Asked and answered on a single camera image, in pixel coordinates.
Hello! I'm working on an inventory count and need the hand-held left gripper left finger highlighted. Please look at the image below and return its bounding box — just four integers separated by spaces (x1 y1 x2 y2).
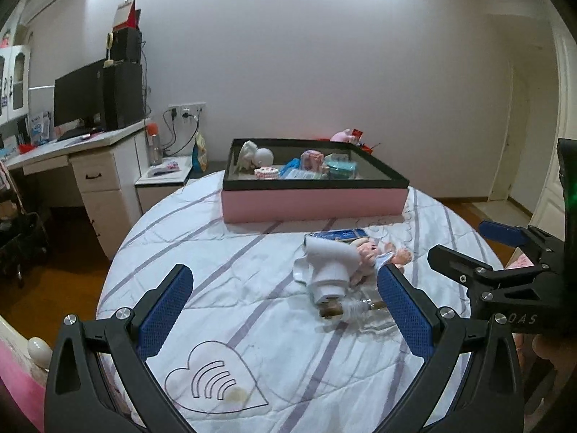
44 264 194 433

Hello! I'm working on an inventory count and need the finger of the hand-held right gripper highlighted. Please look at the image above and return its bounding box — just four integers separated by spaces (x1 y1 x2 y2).
427 244 550 302
479 220 566 267

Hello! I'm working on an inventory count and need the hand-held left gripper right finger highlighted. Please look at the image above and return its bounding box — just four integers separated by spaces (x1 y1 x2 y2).
378 264 526 433

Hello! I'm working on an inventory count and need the clear glass bottle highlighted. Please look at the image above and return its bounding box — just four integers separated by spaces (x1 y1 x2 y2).
318 298 400 332

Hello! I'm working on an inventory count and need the pink pig toy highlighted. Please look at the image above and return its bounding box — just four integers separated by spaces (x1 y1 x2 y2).
349 240 413 287

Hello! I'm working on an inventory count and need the blue rectangular tin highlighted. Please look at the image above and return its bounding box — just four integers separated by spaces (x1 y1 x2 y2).
304 228 368 246

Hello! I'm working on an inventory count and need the pink box with black rim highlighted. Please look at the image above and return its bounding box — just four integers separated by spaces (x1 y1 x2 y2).
221 138 410 225

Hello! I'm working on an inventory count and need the pink building block toy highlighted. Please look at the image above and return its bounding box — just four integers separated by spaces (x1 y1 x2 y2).
300 150 326 173

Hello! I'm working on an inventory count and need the white round toy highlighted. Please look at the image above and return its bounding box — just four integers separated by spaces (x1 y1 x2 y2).
237 141 275 174

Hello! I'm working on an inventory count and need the person's right hand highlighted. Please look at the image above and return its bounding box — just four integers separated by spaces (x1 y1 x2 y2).
532 337 564 373

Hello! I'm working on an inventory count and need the white striped quilt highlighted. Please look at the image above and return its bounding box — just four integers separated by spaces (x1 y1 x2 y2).
96 169 506 433

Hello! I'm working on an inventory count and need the white door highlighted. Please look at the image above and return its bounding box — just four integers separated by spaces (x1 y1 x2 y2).
504 61 548 201

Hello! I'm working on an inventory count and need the white nightstand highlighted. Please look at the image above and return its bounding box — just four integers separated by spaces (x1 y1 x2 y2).
134 156 194 215

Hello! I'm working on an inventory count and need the pink packet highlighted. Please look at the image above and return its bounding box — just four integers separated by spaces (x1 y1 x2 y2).
151 159 182 176

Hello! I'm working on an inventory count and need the teal round lid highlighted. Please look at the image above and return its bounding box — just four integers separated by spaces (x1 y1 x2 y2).
323 153 360 180

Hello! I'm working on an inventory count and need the black desk chair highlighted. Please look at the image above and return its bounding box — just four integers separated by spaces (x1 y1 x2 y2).
0 210 50 287

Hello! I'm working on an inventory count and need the white desk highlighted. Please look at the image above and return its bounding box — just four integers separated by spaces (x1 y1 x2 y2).
4 119 151 262

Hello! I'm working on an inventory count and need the snack bag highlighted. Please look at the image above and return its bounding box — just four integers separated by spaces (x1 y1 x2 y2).
191 132 209 173

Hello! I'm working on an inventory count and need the bottle with red cap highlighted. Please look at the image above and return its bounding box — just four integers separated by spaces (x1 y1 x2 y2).
146 123 163 166

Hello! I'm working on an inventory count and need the black keyboard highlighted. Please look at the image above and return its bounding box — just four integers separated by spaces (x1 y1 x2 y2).
56 127 97 140

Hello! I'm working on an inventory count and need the black computer tower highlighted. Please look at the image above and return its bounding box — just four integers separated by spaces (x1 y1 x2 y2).
101 61 145 131

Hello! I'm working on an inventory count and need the blue white box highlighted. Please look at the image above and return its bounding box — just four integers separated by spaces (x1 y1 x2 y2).
28 110 51 143

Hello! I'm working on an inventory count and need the black computer monitor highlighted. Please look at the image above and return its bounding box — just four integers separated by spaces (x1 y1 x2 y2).
53 58 106 129

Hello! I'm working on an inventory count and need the black speaker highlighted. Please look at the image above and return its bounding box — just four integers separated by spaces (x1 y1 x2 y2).
110 27 142 64

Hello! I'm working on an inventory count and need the white glass door cabinet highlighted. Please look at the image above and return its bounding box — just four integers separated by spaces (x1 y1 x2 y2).
0 43 32 122

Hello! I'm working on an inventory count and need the red white desk calendar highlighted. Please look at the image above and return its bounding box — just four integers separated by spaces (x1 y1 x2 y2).
112 0 141 32

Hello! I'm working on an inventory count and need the white bed post knob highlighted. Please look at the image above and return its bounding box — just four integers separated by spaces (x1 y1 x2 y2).
28 337 51 366

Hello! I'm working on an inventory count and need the pink bed frame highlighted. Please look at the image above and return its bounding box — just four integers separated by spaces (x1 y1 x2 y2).
0 316 50 433

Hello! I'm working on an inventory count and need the black power cable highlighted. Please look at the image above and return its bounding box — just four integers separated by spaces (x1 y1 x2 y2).
162 108 179 156

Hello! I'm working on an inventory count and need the white wall outlet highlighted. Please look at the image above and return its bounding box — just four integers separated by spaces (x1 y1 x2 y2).
169 104 208 119

